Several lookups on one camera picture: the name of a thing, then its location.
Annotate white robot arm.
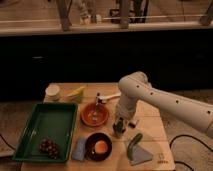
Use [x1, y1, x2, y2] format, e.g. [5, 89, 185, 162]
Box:
[115, 71, 213, 139]

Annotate black cable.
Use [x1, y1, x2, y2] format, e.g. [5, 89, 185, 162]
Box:
[169, 133, 213, 171]

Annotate white handled utensil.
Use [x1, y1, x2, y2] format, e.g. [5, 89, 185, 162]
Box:
[96, 93, 120, 104]

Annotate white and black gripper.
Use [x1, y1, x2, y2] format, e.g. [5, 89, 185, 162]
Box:
[113, 104, 137, 137]

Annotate dark grape bunch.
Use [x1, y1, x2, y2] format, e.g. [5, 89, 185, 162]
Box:
[39, 139, 60, 159]

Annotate white cup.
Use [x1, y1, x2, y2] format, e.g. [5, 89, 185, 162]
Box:
[45, 84, 60, 101]

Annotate orange fruit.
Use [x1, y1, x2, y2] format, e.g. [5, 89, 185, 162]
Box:
[95, 140, 108, 154]

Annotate dark brown bowl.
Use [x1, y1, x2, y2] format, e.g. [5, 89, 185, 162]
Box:
[85, 132, 112, 162]

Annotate blue sponge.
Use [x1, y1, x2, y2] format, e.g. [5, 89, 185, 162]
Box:
[71, 137, 86, 161]

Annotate orange clay bowl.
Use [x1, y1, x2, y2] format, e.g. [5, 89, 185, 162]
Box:
[80, 103, 109, 127]

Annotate green pepper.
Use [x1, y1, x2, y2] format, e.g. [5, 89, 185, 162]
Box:
[127, 133, 143, 160]

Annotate green plastic tray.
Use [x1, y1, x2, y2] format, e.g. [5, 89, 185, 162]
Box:
[12, 103, 78, 163]

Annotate grey cloth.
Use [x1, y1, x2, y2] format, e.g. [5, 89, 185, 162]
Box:
[125, 140, 153, 166]

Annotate yellow green sponge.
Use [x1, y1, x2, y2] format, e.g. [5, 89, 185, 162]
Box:
[66, 86, 85, 103]

